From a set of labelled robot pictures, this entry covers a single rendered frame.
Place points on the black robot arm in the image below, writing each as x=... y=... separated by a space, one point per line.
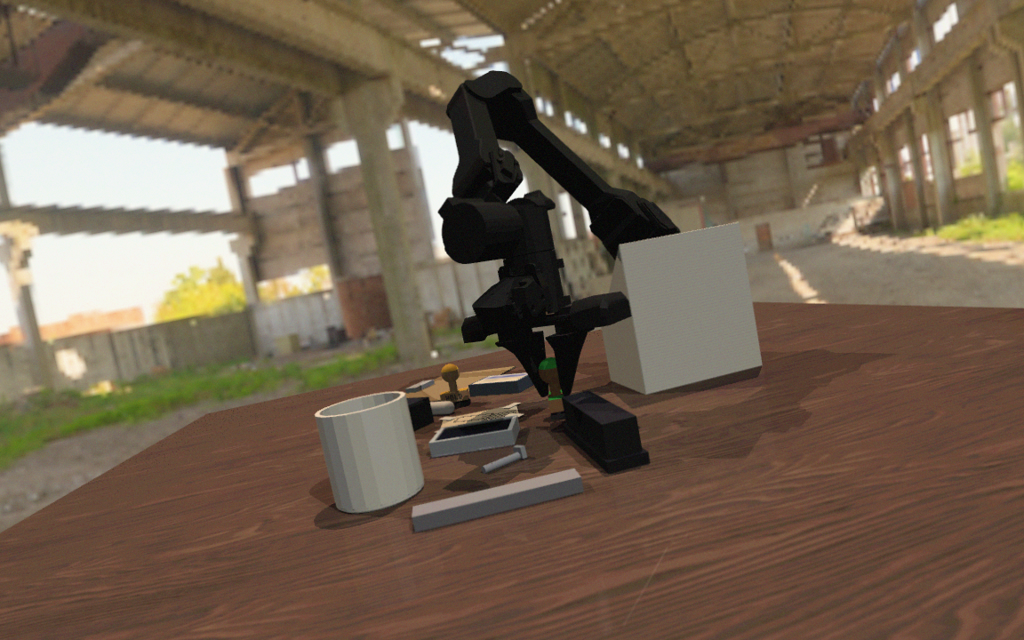
x=480 y=225

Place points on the wooden hand stamp with yellow knob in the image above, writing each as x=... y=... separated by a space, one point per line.
x=459 y=397

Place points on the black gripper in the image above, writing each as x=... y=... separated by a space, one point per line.
x=572 y=323

